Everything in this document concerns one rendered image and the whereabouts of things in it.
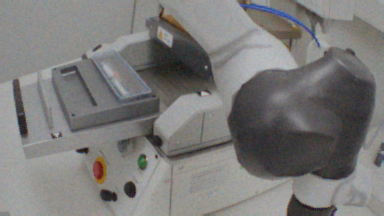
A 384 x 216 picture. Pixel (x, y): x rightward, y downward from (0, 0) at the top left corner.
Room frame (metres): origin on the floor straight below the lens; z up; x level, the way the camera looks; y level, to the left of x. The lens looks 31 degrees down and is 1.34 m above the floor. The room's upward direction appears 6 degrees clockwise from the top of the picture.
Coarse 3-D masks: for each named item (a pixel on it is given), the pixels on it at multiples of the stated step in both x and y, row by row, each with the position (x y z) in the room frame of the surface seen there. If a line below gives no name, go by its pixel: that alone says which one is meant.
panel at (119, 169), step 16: (112, 144) 0.65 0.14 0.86; (144, 144) 0.59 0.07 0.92; (96, 160) 0.66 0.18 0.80; (112, 160) 0.63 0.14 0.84; (128, 160) 0.60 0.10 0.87; (112, 176) 0.61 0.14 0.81; (128, 176) 0.58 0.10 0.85; (144, 176) 0.55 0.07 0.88; (112, 208) 0.56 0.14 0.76; (128, 208) 0.53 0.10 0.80
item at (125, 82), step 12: (96, 60) 0.70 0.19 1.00; (108, 60) 0.71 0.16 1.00; (120, 60) 0.71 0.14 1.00; (108, 72) 0.66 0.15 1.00; (120, 72) 0.66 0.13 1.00; (132, 72) 0.66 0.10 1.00; (120, 84) 0.62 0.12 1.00; (132, 84) 0.62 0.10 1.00; (144, 84) 0.62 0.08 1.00; (120, 96) 0.58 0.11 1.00
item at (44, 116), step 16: (48, 80) 0.68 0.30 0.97; (32, 96) 0.61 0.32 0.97; (48, 96) 0.61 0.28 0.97; (32, 112) 0.55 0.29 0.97; (48, 112) 0.51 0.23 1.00; (160, 112) 0.60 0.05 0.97; (32, 128) 0.50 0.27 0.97; (48, 128) 0.51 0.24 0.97; (64, 128) 0.52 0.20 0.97; (96, 128) 0.54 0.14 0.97; (112, 128) 0.55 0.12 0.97; (128, 128) 0.56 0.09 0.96; (144, 128) 0.58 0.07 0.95; (32, 144) 0.46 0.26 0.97; (48, 144) 0.48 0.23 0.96; (64, 144) 0.50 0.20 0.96; (80, 144) 0.51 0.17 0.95; (96, 144) 0.53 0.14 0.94
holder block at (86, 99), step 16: (80, 64) 0.70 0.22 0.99; (128, 64) 0.71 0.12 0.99; (64, 80) 0.66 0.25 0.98; (80, 80) 0.66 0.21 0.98; (96, 80) 0.64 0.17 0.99; (64, 96) 0.58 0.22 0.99; (80, 96) 0.61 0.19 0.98; (96, 96) 0.59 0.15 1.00; (112, 96) 0.59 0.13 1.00; (64, 112) 0.56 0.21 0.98; (80, 112) 0.54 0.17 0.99; (96, 112) 0.54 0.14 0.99; (112, 112) 0.56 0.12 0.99; (128, 112) 0.57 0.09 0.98; (144, 112) 0.59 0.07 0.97; (80, 128) 0.52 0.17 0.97
